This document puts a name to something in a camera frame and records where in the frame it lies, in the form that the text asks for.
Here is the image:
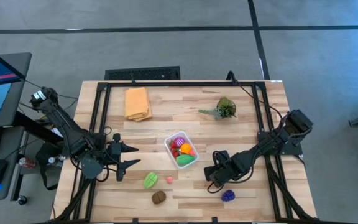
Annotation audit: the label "light green toy vegetable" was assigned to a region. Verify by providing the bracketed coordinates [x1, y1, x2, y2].
[144, 172, 159, 190]

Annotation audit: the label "potted green plant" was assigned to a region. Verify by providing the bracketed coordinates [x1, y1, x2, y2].
[198, 96, 237, 121]

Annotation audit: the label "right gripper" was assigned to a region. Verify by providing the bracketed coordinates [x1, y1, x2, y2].
[203, 149, 246, 187]

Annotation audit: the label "red soda can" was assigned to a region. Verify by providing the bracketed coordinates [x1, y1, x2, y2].
[17, 157, 37, 169]

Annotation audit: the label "clear plastic tupperware container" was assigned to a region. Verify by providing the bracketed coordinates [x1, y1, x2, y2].
[164, 131, 200, 170]

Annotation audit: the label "purple toy grapes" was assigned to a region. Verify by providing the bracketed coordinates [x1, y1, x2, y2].
[221, 189, 236, 202]

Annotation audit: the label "dark grey desk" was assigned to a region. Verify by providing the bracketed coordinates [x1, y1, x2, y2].
[0, 52, 33, 203]

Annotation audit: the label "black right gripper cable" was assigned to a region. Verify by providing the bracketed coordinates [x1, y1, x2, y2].
[206, 174, 255, 194]

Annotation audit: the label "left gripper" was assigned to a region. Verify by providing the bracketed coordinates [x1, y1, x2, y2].
[104, 133, 142, 182]

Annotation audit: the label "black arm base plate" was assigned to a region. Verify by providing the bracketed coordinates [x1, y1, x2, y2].
[257, 130, 303, 157]

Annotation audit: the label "brown toy potato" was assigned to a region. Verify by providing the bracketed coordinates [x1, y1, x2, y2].
[151, 190, 167, 205]

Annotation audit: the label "black strap bag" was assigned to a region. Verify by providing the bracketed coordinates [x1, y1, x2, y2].
[35, 142, 62, 191]

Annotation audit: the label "folded orange cloth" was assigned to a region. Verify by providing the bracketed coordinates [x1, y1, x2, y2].
[124, 87, 153, 122]

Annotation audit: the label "green toy cucumber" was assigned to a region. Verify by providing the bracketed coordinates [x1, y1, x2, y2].
[175, 154, 195, 166]

